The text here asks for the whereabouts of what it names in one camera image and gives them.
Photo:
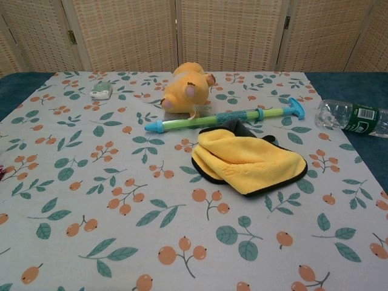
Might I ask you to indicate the yellow plush animal toy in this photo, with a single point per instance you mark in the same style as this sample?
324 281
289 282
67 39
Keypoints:
182 91

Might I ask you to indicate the small green white packet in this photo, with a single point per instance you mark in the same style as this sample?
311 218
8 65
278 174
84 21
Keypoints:
101 91

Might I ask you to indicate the yellow black-trimmed microfiber cloth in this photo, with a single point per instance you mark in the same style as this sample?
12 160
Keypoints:
251 163

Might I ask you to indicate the clear green-label water bottle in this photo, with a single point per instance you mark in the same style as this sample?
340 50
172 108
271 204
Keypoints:
363 118

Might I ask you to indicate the brass screen hinge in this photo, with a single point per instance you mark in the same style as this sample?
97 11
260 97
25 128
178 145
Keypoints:
287 23
71 36

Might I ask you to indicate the green blue water squirter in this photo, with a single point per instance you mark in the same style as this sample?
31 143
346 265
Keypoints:
233 115

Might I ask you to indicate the floral leaf berry tablecloth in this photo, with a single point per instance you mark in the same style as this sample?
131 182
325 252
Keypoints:
151 242

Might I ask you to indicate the bamboo folding screen panel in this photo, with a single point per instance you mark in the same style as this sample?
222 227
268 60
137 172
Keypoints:
321 33
6 54
127 33
233 33
379 36
39 33

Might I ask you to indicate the pink patterned packet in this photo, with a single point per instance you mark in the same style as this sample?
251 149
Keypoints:
2 172

